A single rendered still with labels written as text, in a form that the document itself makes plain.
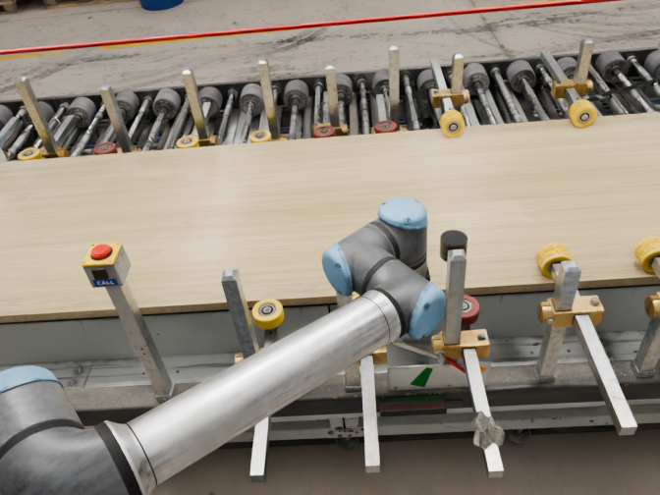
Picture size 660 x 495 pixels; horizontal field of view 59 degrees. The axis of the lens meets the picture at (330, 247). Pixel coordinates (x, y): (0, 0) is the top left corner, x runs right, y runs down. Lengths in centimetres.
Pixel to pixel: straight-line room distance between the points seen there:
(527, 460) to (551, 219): 94
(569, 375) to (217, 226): 109
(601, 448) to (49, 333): 191
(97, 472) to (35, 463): 7
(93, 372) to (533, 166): 153
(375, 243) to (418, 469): 137
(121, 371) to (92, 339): 13
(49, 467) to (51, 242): 132
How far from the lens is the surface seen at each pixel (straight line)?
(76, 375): 198
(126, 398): 174
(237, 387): 80
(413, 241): 108
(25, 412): 83
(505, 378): 165
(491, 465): 132
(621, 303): 185
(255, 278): 164
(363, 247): 102
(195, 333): 180
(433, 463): 229
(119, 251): 135
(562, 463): 236
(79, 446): 77
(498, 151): 209
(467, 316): 149
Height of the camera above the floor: 201
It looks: 41 degrees down
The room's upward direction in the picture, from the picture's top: 7 degrees counter-clockwise
